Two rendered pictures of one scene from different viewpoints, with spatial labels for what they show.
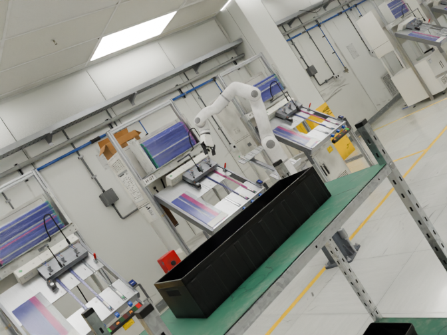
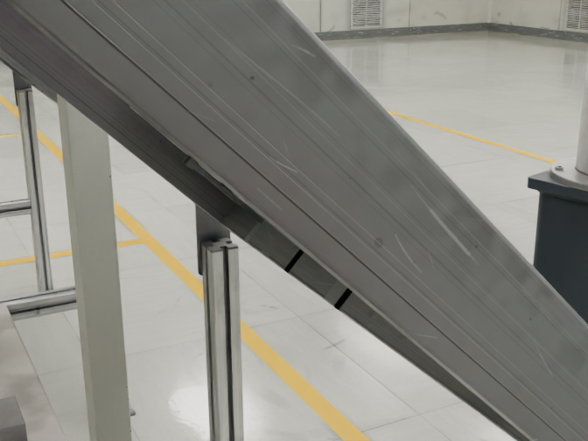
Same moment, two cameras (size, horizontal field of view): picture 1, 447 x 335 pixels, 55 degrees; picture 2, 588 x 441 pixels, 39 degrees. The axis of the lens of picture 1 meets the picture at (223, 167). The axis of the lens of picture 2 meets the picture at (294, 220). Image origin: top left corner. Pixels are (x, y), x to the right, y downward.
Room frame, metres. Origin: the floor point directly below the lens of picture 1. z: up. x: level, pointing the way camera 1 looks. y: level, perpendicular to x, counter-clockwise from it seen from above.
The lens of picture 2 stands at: (3.58, 0.82, 1.02)
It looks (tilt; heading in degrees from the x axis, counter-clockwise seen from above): 18 degrees down; 279
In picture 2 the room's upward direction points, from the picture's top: straight up
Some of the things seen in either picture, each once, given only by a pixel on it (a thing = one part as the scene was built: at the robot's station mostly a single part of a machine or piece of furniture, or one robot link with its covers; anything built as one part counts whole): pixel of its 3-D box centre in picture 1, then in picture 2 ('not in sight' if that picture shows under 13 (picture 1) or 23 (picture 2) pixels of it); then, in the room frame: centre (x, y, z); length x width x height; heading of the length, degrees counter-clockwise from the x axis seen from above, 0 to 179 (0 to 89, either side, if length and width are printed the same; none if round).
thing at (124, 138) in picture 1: (130, 135); not in sight; (4.23, 0.59, 1.82); 0.68 x 0.30 x 0.20; 126
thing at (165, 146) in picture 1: (167, 145); not in sight; (4.05, 0.32, 1.52); 0.51 x 0.13 x 0.27; 126
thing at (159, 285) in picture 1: (249, 236); not in sight; (1.23, 0.05, 1.01); 0.57 x 0.17 x 0.11; 126
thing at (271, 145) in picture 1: (274, 150); not in sight; (3.26, -0.40, 1.00); 0.19 x 0.12 x 0.24; 174
